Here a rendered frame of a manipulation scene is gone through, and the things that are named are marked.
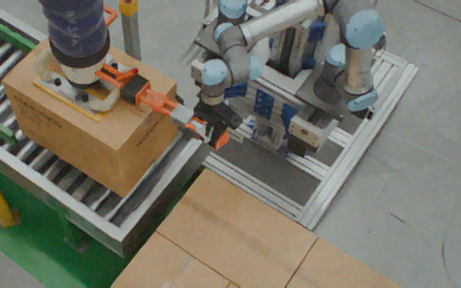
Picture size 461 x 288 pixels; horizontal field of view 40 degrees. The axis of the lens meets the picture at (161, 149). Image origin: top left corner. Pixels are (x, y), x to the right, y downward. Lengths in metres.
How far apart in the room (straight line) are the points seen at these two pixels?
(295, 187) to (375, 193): 0.53
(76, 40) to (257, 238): 1.19
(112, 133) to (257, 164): 1.16
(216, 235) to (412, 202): 1.31
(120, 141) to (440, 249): 1.92
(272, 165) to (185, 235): 0.79
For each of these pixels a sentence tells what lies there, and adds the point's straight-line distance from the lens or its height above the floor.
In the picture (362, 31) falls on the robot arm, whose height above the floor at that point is 1.64.
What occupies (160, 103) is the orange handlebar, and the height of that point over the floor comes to 1.23.
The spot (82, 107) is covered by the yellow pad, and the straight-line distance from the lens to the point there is 2.46.
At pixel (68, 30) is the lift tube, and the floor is 1.50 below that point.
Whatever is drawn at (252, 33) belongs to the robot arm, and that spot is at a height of 1.56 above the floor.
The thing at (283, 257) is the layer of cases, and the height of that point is 0.54.
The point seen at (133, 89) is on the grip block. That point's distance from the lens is 2.33.
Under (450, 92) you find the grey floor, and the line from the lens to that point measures 4.18.
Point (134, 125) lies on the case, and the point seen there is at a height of 1.09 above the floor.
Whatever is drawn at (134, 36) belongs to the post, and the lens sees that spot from 3.10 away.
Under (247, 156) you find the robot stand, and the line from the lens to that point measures 3.37.
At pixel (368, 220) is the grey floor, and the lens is 3.56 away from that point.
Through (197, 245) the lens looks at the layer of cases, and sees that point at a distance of 2.76.
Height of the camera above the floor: 3.09
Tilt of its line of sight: 59 degrees down
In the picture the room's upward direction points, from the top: 3 degrees counter-clockwise
